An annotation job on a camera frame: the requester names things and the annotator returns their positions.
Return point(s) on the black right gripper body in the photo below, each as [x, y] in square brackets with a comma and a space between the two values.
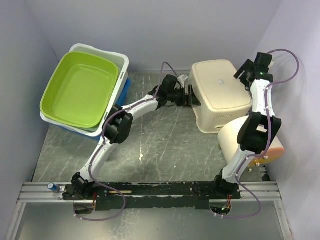
[243, 77]

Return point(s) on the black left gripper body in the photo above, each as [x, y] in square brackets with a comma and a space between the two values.
[181, 99]

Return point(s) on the cream perforated storage basket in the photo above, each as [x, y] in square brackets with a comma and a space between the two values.
[222, 97]

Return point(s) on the lime green plastic basin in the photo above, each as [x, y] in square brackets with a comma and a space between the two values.
[79, 90]

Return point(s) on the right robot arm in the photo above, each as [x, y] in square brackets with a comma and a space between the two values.
[259, 129]

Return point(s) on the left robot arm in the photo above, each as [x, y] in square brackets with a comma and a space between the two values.
[116, 128]

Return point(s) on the cream cylindrical bin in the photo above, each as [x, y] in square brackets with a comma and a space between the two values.
[227, 138]

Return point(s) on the blue plastic tub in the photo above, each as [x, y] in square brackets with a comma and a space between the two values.
[120, 102]

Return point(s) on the wooden stick on base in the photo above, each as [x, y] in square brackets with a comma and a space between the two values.
[120, 192]

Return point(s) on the blue capacitor cylinder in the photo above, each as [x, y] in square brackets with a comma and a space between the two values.
[55, 188]

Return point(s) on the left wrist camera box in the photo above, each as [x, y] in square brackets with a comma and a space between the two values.
[182, 79]

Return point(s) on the aluminium rail frame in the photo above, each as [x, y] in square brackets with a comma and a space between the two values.
[37, 192]

